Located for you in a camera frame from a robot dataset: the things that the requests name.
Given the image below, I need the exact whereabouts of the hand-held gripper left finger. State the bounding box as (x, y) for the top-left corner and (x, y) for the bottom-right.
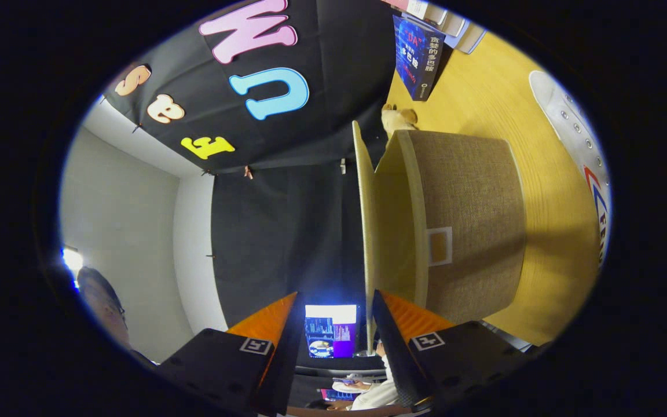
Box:
(157, 291), (306, 416)

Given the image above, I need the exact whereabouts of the black backdrop cloth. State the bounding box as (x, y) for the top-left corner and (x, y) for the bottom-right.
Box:
(101, 0), (405, 371)

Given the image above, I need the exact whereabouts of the beige fabric storage box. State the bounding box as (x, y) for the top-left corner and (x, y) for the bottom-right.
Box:
(352, 120), (526, 355)

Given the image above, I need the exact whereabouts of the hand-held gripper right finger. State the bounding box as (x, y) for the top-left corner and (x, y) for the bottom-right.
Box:
(371, 290), (543, 413)

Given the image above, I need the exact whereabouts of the white cover book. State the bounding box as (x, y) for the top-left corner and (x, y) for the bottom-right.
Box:
(435, 6), (466, 36)

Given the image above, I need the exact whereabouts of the dark blue book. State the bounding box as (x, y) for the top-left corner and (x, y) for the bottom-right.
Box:
(393, 14), (446, 102)

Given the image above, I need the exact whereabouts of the pink cover book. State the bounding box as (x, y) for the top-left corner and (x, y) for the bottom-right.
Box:
(394, 0), (447, 21)

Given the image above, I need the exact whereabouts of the person's head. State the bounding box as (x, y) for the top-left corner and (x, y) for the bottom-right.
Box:
(77, 266), (157, 368)

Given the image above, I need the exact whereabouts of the brown plush toy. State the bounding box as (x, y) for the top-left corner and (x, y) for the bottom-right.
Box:
(381, 103), (419, 138)

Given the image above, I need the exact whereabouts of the white canvas shoe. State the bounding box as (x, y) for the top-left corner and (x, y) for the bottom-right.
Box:
(529, 71), (611, 270)

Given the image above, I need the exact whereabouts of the computer monitor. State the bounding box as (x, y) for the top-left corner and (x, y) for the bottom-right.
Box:
(305, 304), (358, 360)

